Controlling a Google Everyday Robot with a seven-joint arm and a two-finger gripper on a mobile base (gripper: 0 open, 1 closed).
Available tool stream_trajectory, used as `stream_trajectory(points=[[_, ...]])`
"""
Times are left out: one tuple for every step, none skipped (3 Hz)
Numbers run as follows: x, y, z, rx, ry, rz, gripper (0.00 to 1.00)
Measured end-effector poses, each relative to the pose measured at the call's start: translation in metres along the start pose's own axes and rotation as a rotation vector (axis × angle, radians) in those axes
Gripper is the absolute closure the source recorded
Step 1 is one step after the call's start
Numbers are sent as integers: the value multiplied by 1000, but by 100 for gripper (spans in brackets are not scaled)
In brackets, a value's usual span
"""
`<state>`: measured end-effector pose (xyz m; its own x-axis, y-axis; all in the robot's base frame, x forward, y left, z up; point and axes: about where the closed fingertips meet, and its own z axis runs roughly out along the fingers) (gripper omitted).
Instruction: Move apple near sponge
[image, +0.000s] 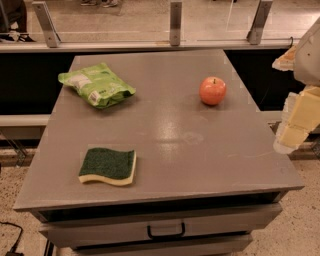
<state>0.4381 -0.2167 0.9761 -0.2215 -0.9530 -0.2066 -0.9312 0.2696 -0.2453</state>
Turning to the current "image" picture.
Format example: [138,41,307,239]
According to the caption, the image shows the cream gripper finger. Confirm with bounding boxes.
[273,86,320,154]
[272,46,296,71]

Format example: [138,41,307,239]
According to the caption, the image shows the red apple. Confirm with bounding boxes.
[199,76,227,105]

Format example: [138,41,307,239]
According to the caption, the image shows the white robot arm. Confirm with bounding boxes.
[272,18,320,154]

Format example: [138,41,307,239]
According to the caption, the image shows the green and yellow sponge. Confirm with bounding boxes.
[78,148,136,186]

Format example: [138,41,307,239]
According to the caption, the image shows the grey cabinet with drawers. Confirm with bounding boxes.
[15,50,302,256]

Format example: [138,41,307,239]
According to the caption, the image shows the green snack bag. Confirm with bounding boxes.
[58,63,136,109]

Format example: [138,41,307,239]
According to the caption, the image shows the right metal railing bracket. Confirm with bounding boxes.
[247,0,273,45]

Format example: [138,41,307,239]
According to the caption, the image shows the metal railing bracket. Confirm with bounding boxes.
[32,1,61,48]
[169,0,182,46]
[247,0,273,45]

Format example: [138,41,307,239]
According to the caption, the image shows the middle metal railing bracket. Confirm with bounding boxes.
[169,0,182,46]

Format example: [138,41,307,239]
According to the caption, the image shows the black drawer handle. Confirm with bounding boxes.
[147,222,186,240]

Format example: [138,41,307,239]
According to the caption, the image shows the left metal railing bracket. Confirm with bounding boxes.
[32,1,61,48]

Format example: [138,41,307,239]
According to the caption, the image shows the black cable on floor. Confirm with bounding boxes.
[0,221,25,256]

